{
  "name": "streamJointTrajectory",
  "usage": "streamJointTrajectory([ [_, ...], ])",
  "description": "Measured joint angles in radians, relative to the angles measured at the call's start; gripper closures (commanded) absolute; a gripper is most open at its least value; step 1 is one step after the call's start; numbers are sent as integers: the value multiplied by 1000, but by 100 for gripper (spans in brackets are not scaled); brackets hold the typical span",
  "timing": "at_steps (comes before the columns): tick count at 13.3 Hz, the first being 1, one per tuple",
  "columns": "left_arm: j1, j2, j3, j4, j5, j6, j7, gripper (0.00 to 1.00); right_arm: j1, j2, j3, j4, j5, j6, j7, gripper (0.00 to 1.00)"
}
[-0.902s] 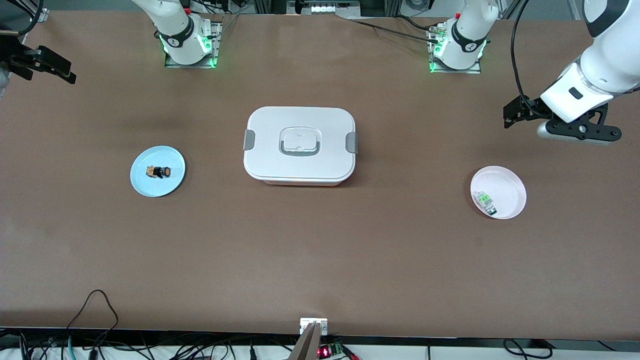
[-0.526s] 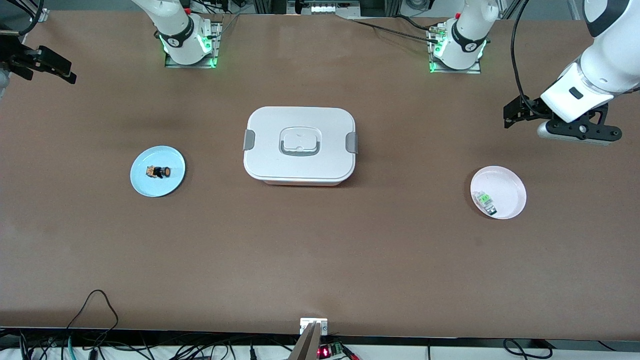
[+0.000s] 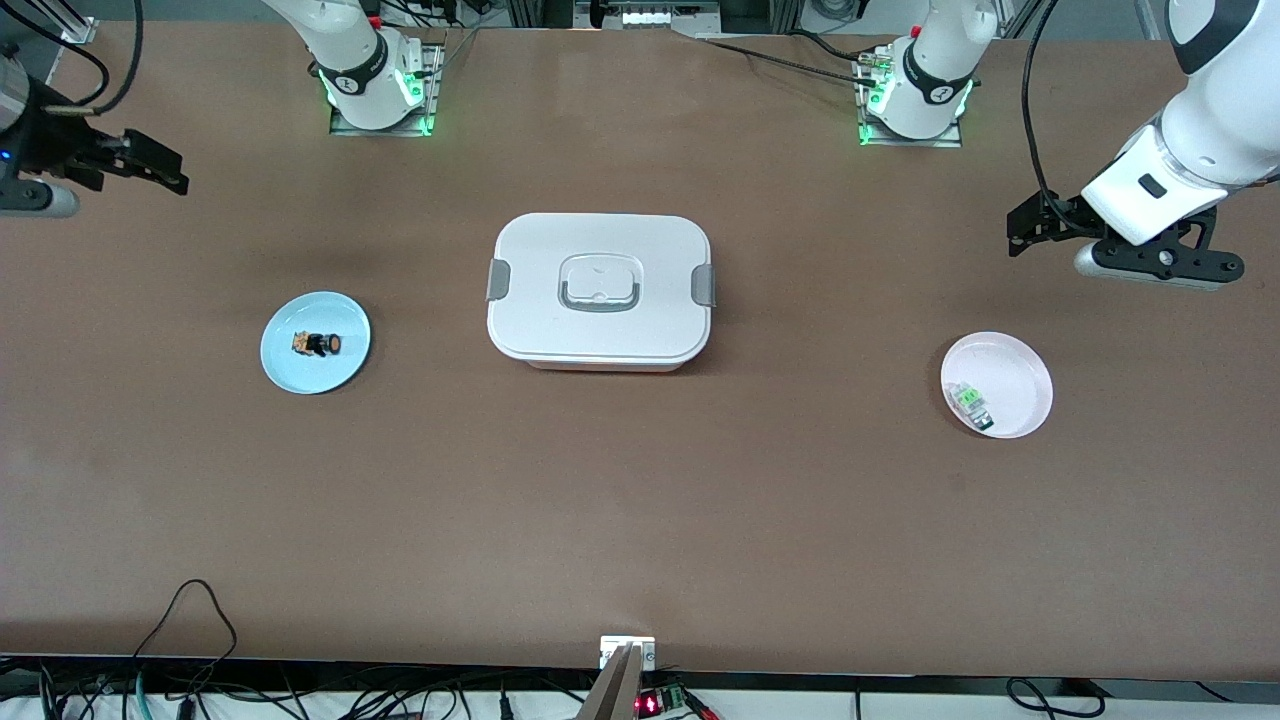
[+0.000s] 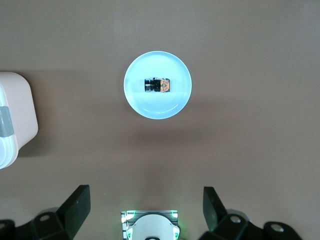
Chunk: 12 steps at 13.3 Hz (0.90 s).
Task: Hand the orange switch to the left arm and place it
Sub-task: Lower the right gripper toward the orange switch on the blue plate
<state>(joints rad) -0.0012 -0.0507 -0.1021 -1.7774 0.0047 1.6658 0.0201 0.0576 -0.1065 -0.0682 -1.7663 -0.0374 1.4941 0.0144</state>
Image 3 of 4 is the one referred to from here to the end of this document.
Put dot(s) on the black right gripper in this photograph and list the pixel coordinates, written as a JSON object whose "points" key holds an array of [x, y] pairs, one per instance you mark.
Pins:
{"points": [[52, 143]]}

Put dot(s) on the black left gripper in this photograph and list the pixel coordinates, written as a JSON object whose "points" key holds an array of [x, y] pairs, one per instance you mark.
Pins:
{"points": [[1062, 216]]}

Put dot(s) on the orange and black switch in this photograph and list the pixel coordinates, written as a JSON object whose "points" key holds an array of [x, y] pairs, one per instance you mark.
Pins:
{"points": [[320, 344]]}

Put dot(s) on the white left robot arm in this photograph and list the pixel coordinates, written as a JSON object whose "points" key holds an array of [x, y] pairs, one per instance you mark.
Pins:
{"points": [[1220, 110]]}

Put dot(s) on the white lunch box grey clips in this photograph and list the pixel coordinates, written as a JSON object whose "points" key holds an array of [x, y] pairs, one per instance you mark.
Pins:
{"points": [[540, 300]]}

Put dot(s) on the pink plate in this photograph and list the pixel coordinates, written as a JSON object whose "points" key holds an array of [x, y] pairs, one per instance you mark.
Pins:
{"points": [[1015, 375]]}

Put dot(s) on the light blue plate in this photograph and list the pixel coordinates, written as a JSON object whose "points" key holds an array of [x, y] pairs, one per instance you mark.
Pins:
{"points": [[290, 370]]}

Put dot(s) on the circuit board with red light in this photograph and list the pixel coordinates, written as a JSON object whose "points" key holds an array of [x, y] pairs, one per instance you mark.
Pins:
{"points": [[660, 700]]}

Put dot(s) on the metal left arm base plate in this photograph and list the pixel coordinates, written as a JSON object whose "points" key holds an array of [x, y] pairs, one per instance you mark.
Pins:
{"points": [[905, 142]]}

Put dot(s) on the silver frame corner bracket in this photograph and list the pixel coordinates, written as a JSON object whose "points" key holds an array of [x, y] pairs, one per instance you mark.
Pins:
{"points": [[78, 30]]}

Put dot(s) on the green and clear switch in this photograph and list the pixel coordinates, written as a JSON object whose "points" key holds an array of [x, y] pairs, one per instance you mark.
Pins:
{"points": [[971, 403]]}

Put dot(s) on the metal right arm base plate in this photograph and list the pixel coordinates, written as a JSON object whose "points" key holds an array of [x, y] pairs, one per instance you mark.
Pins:
{"points": [[436, 90]]}

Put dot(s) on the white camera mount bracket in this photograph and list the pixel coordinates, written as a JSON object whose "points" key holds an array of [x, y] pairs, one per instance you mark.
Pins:
{"points": [[612, 648]]}

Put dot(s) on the grey camera support bar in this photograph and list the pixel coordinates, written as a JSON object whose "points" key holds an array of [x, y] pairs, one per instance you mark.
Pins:
{"points": [[612, 690]]}

